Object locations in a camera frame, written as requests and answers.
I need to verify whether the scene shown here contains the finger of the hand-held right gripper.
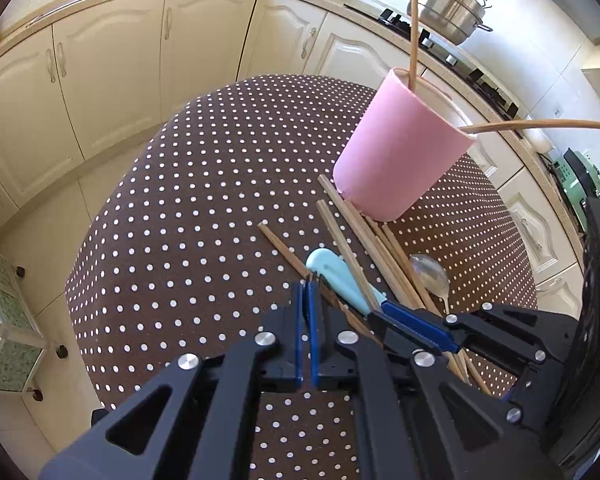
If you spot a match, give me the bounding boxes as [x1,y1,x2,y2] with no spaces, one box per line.
[381,301,582,353]
[369,311,550,430]

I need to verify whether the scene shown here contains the cream lower kitchen cabinets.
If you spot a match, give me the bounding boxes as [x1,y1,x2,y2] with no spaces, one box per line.
[0,0,586,311]

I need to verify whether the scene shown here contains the stainless steel stock pot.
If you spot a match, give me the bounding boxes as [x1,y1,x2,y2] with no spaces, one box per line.
[406,0,495,46]

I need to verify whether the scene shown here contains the wooden chopstick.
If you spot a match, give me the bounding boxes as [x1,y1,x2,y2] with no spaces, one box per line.
[464,119,600,136]
[407,0,420,92]
[257,222,381,347]
[319,174,426,311]
[362,215,437,314]
[381,223,492,396]
[316,199,387,308]

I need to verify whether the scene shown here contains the black gas stove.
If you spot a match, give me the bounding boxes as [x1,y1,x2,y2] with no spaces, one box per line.
[344,4,523,138]

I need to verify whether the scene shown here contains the green countertop appliance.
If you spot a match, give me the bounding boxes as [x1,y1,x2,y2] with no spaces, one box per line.
[551,147,600,233]

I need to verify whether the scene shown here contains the white wheeled shelf cart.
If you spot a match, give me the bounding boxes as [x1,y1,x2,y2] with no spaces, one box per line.
[0,235,68,403]

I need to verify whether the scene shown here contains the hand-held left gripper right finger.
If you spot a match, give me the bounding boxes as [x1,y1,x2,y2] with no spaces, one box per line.
[307,279,566,480]

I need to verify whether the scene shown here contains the pink cup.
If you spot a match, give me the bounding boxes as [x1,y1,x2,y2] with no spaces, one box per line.
[332,67,478,223]

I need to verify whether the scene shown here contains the light blue plastic spoon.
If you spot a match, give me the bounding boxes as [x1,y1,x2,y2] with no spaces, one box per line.
[305,248,388,317]

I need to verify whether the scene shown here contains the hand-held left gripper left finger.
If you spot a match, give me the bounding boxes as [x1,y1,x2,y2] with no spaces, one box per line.
[39,280,306,480]

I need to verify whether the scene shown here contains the metal spoon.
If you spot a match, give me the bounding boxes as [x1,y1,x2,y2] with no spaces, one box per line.
[409,253,452,318]

